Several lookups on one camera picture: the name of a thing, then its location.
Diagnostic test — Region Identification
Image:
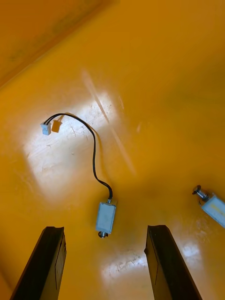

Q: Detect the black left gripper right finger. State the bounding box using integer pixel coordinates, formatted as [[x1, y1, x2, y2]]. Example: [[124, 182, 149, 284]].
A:
[[144, 225, 203, 300]]

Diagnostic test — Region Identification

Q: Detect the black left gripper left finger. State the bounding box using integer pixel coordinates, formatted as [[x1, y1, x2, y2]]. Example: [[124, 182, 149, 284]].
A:
[[10, 226, 67, 300]]

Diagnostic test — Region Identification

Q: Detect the metal solenoid with white label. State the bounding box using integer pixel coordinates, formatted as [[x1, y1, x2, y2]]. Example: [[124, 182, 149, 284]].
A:
[[192, 185, 225, 228]]

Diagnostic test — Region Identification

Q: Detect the yellow-orange plastic bin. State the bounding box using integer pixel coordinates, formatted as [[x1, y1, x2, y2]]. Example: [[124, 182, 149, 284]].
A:
[[0, 0, 225, 300]]

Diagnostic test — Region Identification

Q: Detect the metal solenoid with black cable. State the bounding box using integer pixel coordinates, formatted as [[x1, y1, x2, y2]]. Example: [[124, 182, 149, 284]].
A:
[[40, 113, 118, 239]]

